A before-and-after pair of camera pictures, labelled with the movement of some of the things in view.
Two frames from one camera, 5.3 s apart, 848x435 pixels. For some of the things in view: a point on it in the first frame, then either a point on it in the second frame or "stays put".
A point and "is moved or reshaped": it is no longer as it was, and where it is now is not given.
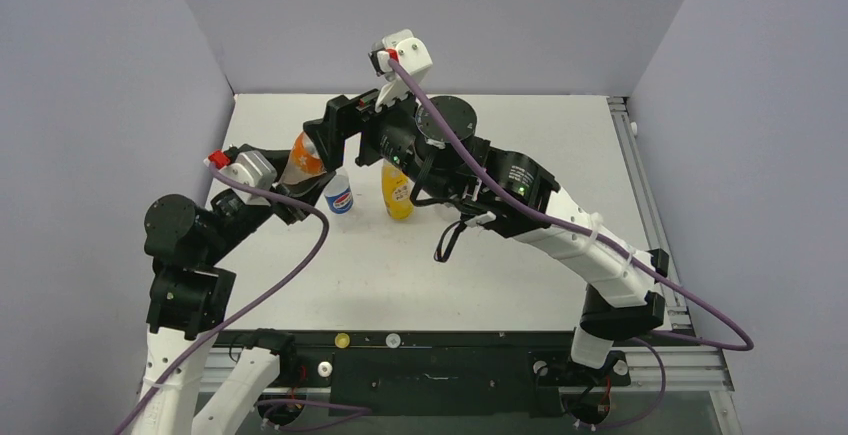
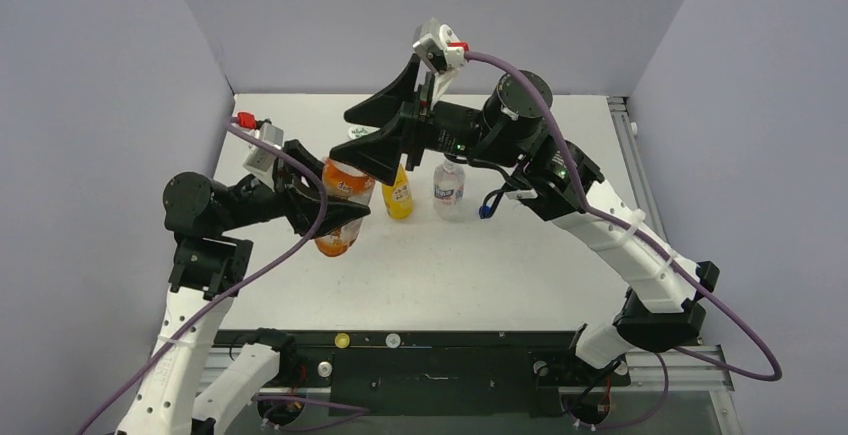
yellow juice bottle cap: [342, 340] stays put
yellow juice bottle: [397, 190] stays put
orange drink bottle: [304, 162] is moved or reshaped
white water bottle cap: [393, 340] stays put
